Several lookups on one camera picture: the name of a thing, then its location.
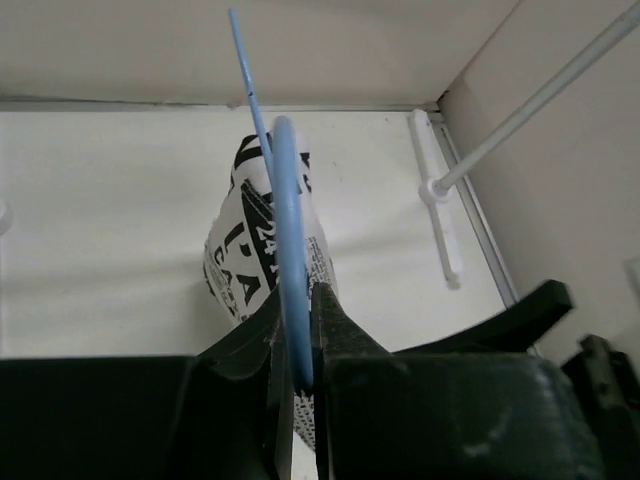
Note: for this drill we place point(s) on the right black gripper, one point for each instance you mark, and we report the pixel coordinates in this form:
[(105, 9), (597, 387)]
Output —
[(603, 377)]

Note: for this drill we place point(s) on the light blue wire hanger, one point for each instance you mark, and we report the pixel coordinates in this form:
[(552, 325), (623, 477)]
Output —
[(281, 159)]

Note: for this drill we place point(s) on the newspaper print trousers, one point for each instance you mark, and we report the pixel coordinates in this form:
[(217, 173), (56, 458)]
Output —
[(240, 264)]

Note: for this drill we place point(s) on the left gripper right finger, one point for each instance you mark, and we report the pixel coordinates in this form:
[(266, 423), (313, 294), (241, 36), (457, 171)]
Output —
[(385, 415)]

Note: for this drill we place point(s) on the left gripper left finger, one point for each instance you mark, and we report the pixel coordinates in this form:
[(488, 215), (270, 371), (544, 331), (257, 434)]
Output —
[(237, 417)]

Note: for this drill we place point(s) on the white metal clothes rack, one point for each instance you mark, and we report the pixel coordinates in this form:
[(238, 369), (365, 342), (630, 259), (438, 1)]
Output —
[(435, 189)]

